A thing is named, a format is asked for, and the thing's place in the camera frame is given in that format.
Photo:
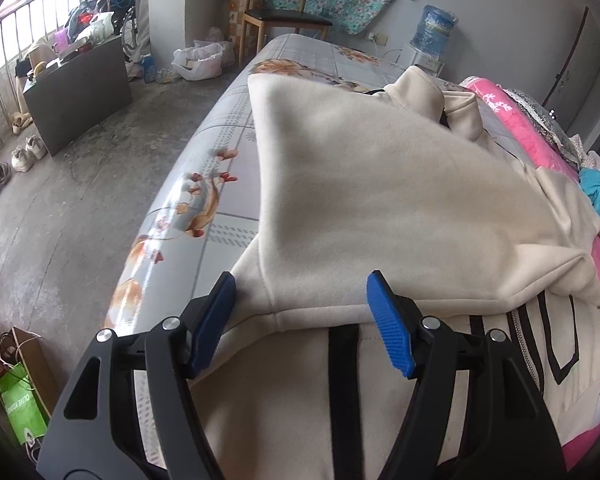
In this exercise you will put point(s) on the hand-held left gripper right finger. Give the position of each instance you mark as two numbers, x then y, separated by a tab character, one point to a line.
387	330

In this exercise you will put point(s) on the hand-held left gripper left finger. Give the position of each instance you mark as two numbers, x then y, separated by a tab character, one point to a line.
212	325

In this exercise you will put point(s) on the beige sweatshirt with black stripes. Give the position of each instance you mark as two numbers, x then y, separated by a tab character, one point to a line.
380	185

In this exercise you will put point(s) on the pile of clothes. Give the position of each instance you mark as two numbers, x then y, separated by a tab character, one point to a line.
95	10

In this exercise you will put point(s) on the brown paper bag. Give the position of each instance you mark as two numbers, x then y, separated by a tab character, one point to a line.
32	355

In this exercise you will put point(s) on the grey lace cloth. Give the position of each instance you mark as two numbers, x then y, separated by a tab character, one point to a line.
545	115

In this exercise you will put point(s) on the bed with floral sheet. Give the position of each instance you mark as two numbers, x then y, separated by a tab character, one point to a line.
220	125

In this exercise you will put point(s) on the pink floral blanket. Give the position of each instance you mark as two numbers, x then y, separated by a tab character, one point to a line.
520	125

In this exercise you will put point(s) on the green paper bag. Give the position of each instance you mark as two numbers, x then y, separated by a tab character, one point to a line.
22	405

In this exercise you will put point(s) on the grey door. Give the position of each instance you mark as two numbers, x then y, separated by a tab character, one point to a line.
585	70

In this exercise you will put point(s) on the white sneaker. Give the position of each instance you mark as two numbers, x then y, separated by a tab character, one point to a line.
22	160
36	146

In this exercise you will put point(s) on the white plastic bag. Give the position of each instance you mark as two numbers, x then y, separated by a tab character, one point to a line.
197	62

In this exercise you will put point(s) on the dark grey cabinet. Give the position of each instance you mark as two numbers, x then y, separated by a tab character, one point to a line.
80	95

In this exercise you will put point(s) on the white water dispenser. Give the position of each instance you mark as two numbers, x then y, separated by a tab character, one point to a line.
415	57

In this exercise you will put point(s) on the beige slippers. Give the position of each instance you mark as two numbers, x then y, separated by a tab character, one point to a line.
21	122

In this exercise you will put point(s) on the bicycle wheel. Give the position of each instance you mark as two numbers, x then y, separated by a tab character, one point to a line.
129	35

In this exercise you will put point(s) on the blue water bottle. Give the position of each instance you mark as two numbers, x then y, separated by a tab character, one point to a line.
432	27

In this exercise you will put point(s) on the wooden chair with dark seat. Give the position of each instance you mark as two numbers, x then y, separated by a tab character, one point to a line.
285	17

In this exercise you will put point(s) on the metal window railing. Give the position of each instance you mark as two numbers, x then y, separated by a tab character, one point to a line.
10	25

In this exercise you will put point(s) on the white wall socket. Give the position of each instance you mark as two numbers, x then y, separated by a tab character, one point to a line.
377	38

